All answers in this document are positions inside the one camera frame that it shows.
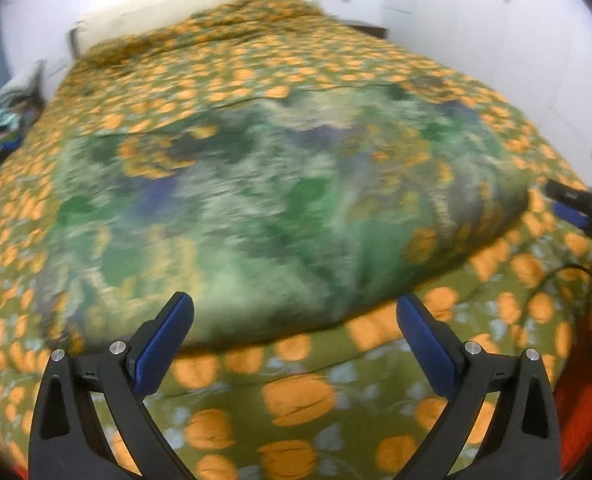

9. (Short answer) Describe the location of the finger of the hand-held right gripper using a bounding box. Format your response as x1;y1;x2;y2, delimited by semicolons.
544;180;592;230

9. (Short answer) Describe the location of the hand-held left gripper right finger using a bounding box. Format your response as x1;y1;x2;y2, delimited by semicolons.
395;294;562;480

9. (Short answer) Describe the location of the pile of clothes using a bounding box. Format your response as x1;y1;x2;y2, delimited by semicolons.
0;59;48;167

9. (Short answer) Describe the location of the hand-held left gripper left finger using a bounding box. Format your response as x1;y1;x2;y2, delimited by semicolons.
28;292;197;480

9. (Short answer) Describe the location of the pumpkin print green blanket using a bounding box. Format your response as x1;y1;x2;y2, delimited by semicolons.
0;0;592;480

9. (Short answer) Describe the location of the green patterned garment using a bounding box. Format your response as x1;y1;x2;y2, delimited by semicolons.
40;79;532;357

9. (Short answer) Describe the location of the red cloth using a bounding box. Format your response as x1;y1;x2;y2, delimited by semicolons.
550;347;592;472

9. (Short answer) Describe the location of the cream white pillow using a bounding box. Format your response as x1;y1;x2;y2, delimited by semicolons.
68;0;317;57

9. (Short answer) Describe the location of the white wardrobe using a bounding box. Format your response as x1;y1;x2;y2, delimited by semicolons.
380;0;592;201

